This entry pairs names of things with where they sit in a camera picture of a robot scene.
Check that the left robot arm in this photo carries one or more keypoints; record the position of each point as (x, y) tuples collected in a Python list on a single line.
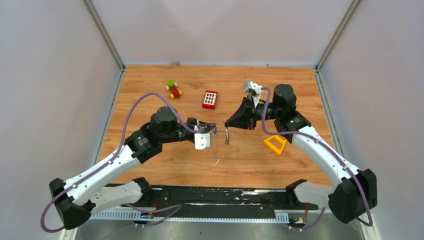
[(78, 198)]

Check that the colourful toy brick car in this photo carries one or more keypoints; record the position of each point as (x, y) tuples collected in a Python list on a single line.
[(172, 87)]

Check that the red window toy brick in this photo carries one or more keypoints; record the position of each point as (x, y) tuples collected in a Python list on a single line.
[(210, 100)]

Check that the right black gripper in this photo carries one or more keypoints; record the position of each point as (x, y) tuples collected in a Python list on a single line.
[(245, 117)]

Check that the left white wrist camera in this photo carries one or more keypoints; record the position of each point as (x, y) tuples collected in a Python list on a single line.
[(202, 141)]

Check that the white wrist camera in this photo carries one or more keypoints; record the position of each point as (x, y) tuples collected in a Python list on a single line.
[(253, 91), (202, 141)]

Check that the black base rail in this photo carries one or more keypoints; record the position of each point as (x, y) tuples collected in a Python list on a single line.
[(222, 203)]

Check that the yellow triangular plastic piece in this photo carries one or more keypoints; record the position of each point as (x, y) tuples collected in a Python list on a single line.
[(276, 144)]

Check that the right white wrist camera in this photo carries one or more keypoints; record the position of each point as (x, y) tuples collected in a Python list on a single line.
[(253, 91)]

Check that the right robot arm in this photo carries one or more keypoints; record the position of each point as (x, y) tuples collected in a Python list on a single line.
[(353, 192)]

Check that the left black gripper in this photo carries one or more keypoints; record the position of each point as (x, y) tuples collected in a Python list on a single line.
[(196, 124)]

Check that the silver keyring with keys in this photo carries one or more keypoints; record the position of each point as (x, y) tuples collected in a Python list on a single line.
[(227, 134)]

